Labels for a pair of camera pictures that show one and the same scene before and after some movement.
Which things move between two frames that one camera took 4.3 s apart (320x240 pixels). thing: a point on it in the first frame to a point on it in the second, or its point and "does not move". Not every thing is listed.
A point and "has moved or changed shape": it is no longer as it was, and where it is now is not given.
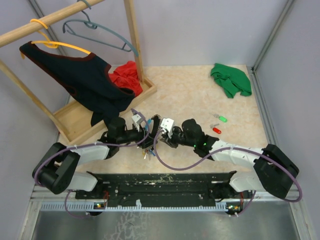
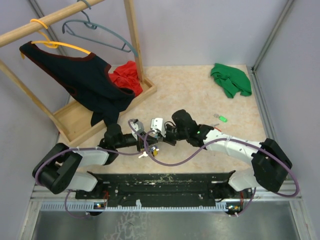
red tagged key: (215, 129) does not move
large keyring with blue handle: (148, 122) has moved or changed shape
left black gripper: (147, 142) does not move
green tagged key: (221, 118) does not move
